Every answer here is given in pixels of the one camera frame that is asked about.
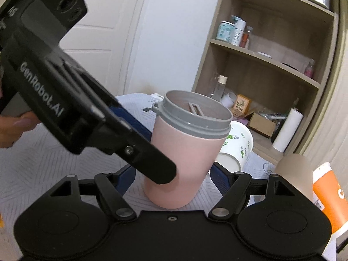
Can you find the white paper cup green print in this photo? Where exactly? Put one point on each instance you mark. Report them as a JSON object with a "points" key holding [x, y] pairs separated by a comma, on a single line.
{"points": [[239, 144]]}

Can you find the small orange bottle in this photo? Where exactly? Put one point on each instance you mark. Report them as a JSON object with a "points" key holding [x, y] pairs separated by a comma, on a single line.
{"points": [[246, 38]]}

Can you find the beige wooden shelf unit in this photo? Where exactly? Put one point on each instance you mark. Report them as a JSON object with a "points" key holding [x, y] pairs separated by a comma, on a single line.
{"points": [[272, 59]]}

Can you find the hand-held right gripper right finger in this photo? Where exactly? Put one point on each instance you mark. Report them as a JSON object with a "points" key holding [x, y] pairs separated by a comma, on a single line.
{"points": [[220, 178]]}

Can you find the teal jar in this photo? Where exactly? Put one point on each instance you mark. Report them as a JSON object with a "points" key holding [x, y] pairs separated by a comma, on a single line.
{"points": [[225, 32]]}

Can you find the white tube bottle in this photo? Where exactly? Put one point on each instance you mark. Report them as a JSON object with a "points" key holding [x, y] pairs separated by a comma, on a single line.
{"points": [[238, 34]]}

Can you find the paper towel roll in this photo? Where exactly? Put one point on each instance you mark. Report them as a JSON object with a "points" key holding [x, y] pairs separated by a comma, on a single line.
{"points": [[288, 130]]}

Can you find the white door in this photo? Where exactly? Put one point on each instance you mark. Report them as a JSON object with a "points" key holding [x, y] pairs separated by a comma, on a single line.
{"points": [[108, 5]]}

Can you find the brown paper cup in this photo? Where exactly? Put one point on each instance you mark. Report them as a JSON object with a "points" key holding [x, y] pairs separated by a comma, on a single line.
{"points": [[296, 174]]}

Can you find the pink bottle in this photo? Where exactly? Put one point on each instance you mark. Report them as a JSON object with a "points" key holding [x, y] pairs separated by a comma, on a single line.
{"points": [[310, 70]]}

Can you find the flat white item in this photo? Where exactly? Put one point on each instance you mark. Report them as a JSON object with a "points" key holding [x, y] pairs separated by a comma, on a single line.
{"points": [[265, 54]]}

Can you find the clear bottle with beige cap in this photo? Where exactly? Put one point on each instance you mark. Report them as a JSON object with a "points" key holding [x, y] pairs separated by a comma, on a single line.
{"points": [[219, 88]]}

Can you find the white mug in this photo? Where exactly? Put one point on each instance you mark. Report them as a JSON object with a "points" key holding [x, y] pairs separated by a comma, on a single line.
{"points": [[229, 99]]}

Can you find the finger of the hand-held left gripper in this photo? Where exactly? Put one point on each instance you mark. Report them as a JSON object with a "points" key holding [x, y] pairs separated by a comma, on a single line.
{"points": [[152, 160], [142, 133]]}

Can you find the yellow floral box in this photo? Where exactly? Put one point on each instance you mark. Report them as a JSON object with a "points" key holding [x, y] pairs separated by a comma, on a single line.
{"points": [[241, 104]]}

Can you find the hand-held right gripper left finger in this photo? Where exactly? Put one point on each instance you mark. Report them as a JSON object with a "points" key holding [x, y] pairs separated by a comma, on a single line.
{"points": [[127, 178]]}

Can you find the person's left hand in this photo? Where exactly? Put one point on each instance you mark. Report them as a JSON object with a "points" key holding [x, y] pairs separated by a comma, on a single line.
{"points": [[19, 126]]}

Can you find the cardboard box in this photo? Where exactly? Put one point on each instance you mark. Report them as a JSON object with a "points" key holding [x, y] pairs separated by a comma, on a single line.
{"points": [[261, 125]]}

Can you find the pink cup with grey lid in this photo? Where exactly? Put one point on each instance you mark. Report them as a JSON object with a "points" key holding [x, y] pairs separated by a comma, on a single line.
{"points": [[185, 163]]}

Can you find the orange paper cup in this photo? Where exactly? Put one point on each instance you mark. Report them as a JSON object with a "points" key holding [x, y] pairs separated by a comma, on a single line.
{"points": [[329, 195]]}

